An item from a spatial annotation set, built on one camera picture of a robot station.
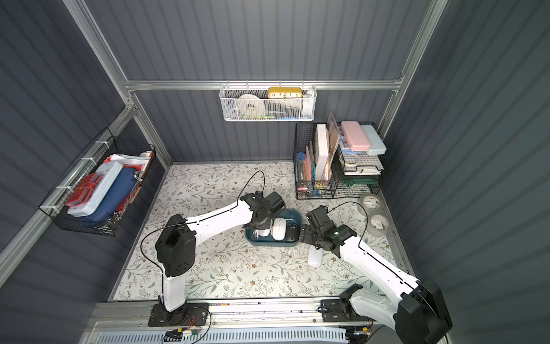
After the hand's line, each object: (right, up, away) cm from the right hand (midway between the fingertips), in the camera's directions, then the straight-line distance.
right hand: (315, 239), depth 83 cm
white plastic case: (-70, +26, -14) cm, 76 cm away
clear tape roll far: (+30, +13, +18) cm, 37 cm away
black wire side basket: (-78, +35, -5) cm, 85 cm away
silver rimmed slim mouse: (+1, -8, +3) cm, 8 cm away
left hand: (-21, +5, +4) cm, 22 cm away
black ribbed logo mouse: (-8, +1, +8) cm, 12 cm away
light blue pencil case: (+31, +39, +13) cm, 51 cm away
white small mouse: (-14, +2, +8) cm, 17 cm away
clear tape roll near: (+31, +3, +13) cm, 34 cm away
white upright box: (+4, +35, +7) cm, 36 cm away
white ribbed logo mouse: (-21, +1, +9) cm, 23 cm away
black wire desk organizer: (+11, +33, +13) cm, 37 cm away
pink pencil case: (+21, +44, +15) cm, 51 cm away
